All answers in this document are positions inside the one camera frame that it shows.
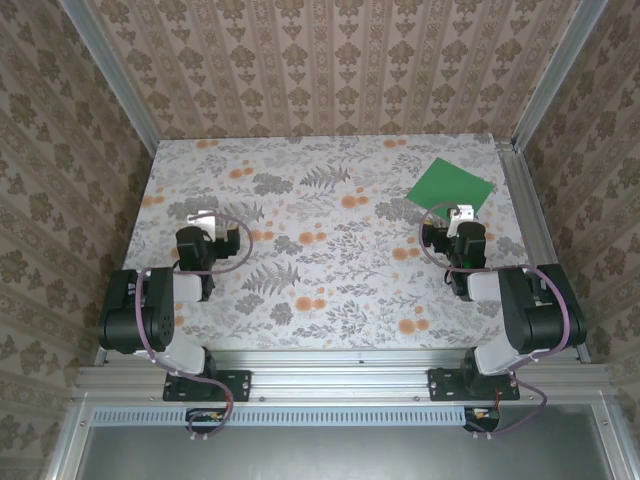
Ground grey metal sheet panel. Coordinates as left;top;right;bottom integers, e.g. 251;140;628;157
74;424;616;480

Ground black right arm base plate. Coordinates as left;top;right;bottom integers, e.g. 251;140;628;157
428;367;521;402

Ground aluminium frame post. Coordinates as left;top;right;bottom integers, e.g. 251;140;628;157
58;0;161;156
512;0;609;151

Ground grey slotted cable duct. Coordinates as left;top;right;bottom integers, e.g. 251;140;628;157
92;405;501;427

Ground aluminium side rail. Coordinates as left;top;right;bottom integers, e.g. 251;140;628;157
494;139;592;365

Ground floral patterned table cover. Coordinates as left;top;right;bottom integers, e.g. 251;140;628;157
99;133;556;351

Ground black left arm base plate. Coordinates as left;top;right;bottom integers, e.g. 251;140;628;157
163;368;251;403

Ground black connector with wires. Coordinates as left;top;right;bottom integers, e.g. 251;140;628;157
185;407;227;435
463;406;501;434

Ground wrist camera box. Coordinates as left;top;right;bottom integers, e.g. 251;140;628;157
187;212;242;259
421;203;476;254

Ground green square paper sheet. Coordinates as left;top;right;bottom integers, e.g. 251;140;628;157
405;157;496;221

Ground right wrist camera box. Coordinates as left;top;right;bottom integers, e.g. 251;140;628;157
421;203;476;254

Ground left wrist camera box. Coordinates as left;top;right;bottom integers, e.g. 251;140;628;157
187;212;242;259

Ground aluminium mounting rail beam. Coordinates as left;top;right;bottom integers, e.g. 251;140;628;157
74;349;609;404

